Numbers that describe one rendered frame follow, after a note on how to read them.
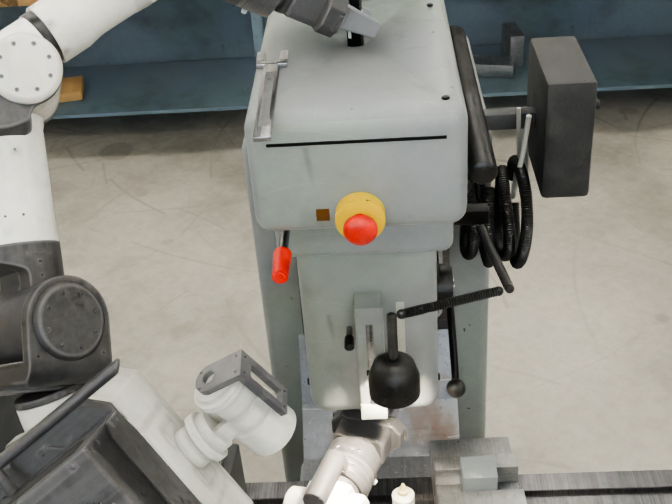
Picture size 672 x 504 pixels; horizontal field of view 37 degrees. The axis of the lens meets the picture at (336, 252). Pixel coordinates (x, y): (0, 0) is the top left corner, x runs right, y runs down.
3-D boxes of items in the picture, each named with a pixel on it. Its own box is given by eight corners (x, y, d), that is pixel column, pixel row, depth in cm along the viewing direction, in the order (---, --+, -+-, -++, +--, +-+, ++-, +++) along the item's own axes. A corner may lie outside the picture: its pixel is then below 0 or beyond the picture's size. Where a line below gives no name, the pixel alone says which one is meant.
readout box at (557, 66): (595, 197, 166) (606, 80, 154) (540, 200, 166) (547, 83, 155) (574, 142, 183) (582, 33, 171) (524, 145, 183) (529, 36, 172)
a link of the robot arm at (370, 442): (406, 410, 160) (383, 462, 150) (407, 454, 165) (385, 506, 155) (332, 396, 164) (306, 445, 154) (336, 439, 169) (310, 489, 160)
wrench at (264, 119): (280, 141, 108) (279, 134, 107) (244, 143, 108) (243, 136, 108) (288, 55, 128) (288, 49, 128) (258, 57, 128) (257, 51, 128)
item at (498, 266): (515, 294, 135) (516, 286, 134) (505, 296, 135) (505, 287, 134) (483, 228, 149) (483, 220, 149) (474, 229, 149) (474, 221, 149)
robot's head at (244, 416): (243, 479, 114) (303, 431, 113) (186, 435, 108) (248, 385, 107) (231, 441, 119) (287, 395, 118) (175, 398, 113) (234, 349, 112)
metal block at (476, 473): (497, 501, 174) (498, 477, 171) (463, 503, 174) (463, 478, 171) (493, 479, 178) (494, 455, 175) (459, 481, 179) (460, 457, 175)
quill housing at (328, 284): (442, 414, 154) (440, 241, 137) (309, 418, 155) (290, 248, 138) (434, 337, 170) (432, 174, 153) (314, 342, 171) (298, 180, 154)
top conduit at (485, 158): (497, 185, 120) (498, 159, 118) (463, 186, 121) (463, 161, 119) (464, 44, 158) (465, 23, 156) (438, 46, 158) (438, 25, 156)
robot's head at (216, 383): (232, 448, 113) (287, 424, 110) (183, 410, 108) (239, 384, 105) (235, 404, 117) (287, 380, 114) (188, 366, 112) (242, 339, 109)
